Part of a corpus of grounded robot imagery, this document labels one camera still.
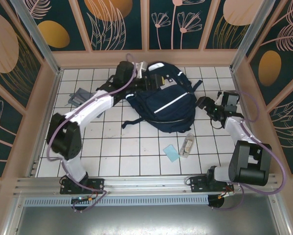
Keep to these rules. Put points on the navy blue backpack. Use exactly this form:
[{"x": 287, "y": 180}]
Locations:
[{"x": 165, "y": 107}]

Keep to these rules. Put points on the small clear plastic case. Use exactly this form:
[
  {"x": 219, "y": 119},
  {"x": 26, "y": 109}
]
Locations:
[{"x": 187, "y": 145}]

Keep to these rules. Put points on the clear pencil case with markers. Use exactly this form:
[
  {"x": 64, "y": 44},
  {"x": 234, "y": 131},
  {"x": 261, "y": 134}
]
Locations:
[{"x": 79, "y": 98}]

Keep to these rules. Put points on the light blue card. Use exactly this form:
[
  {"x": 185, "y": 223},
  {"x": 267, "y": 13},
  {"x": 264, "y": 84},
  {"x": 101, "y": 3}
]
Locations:
[{"x": 172, "y": 152}]

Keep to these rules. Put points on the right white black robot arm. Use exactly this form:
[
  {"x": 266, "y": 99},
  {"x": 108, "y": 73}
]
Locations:
[{"x": 251, "y": 161}]

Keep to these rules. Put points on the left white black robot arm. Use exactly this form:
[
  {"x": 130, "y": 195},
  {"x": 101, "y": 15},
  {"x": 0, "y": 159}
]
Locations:
[{"x": 65, "y": 139}]

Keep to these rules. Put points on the metal side slide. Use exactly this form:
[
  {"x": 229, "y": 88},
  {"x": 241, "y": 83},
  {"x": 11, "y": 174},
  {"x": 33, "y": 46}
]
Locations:
[
  {"x": 34, "y": 167},
  {"x": 261, "y": 164}
]

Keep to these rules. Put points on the grey sheet metal panel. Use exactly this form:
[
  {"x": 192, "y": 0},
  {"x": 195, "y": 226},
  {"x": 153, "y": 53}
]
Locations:
[{"x": 146, "y": 220}]

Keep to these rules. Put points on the aluminium corner post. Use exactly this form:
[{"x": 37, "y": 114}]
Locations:
[
  {"x": 36, "y": 36},
  {"x": 249, "y": 36}
]

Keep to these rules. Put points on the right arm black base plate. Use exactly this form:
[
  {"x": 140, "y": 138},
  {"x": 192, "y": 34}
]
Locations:
[{"x": 197, "y": 183}]

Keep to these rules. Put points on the aluminium mounting rail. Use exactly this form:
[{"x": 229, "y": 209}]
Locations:
[{"x": 146, "y": 182}]

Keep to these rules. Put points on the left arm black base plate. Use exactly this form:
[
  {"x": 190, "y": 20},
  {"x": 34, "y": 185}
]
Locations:
[{"x": 97, "y": 184}]

